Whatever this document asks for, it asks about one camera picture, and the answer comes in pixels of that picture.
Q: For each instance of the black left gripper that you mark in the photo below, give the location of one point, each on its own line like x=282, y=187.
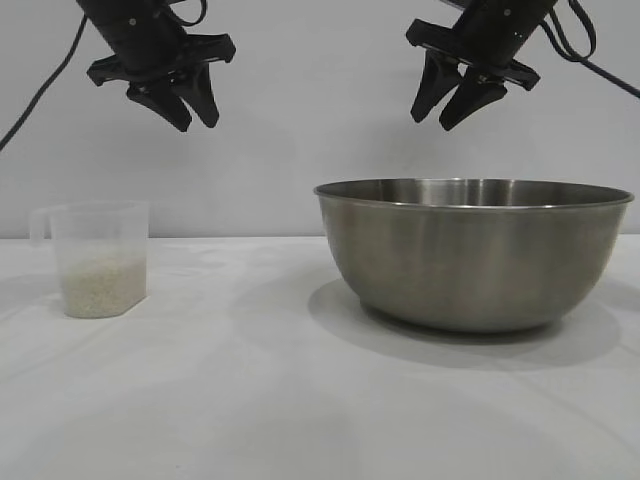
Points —
x=145, y=35

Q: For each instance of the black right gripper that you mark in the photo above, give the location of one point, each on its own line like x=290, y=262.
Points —
x=492, y=32

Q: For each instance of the translucent plastic measuring cup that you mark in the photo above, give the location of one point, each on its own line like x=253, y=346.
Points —
x=100, y=232

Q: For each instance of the stainless steel mixing bowl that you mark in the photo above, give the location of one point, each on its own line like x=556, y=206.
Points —
x=470, y=270

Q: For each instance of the white rice grains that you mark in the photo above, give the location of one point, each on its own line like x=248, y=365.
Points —
x=102, y=287

